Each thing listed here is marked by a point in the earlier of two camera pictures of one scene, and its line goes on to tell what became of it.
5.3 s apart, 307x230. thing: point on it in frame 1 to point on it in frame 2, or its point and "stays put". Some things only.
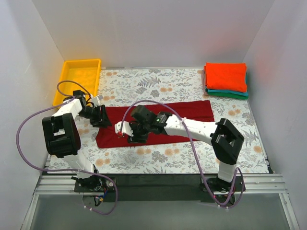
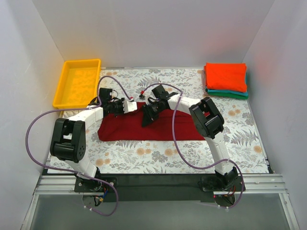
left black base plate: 94,183 stays put
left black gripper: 100,116 to 121,105
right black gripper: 135,133 to 153,110
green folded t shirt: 226,95 stays put
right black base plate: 216,185 stays put
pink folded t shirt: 203,79 stays put
